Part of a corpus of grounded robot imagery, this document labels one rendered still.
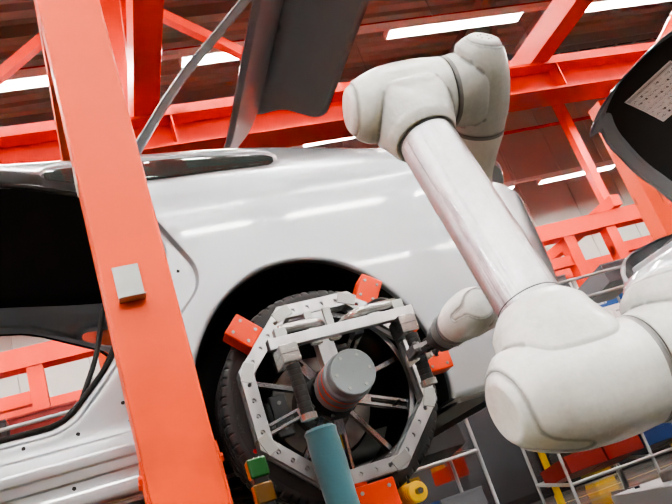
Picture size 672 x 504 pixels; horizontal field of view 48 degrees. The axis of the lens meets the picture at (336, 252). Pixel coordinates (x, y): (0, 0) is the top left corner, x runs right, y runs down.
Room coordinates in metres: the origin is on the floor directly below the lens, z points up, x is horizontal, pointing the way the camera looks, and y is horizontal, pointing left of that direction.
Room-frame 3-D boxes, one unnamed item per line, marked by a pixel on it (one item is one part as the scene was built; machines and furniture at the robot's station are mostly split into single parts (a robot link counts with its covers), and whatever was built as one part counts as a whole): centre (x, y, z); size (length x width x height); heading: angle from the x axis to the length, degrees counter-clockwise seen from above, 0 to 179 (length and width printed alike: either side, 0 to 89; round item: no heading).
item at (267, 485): (1.54, 0.29, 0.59); 0.04 x 0.04 x 0.04; 21
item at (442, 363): (2.29, -0.17, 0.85); 0.09 x 0.08 x 0.07; 111
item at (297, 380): (1.89, 0.20, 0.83); 0.04 x 0.04 x 0.16
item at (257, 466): (1.54, 0.29, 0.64); 0.04 x 0.04 x 0.04; 21
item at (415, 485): (2.31, 0.05, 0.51); 0.29 x 0.06 x 0.06; 21
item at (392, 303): (2.09, -0.01, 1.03); 0.19 x 0.18 x 0.11; 21
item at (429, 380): (2.01, -0.12, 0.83); 0.04 x 0.04 x 0.16
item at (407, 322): (2.04, -0.11, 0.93); 0.09 x 0.05 x 0.05; 21
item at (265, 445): (2.17, 0.12, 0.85); 0.54 x 0.07 x 0.54; 111
